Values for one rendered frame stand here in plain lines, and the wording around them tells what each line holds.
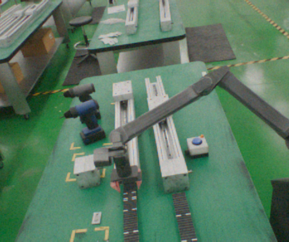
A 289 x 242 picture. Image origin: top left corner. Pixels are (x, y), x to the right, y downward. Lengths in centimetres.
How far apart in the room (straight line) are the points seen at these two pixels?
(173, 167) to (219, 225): 26
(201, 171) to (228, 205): 20
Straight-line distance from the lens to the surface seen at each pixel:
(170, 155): 130
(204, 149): 133
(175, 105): 111
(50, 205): 135
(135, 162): 126
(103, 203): 126
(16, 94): 354
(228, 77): 115
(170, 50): 293
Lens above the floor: 169
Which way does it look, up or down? 34 degrees down
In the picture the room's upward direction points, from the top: 11 degrees counter-clockwise
